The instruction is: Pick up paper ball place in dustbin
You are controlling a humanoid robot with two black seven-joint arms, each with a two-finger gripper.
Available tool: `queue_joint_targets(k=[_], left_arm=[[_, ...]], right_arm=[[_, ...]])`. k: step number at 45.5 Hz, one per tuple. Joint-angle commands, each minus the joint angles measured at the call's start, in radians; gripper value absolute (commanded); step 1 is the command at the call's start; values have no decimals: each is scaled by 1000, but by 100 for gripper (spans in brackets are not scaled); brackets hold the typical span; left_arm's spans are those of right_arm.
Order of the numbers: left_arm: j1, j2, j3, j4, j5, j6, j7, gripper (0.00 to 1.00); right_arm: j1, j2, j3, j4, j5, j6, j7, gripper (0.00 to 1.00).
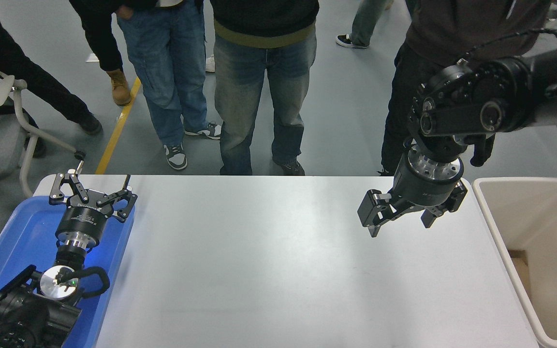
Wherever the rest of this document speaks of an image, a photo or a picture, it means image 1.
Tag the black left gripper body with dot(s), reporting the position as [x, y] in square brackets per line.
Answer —
[81, 219]

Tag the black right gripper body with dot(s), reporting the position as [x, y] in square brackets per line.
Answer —
[423, 193]

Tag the blue plastic tray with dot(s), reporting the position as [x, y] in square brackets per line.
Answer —
[22, 237]

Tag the large pale plastic bin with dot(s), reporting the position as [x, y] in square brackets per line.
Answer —
[549, 217]

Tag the person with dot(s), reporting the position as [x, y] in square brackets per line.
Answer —
[363, 24]
[210, 64]
[259, 87]
[452, 29]
[99, 43]
[167, 63]
[41, 82]

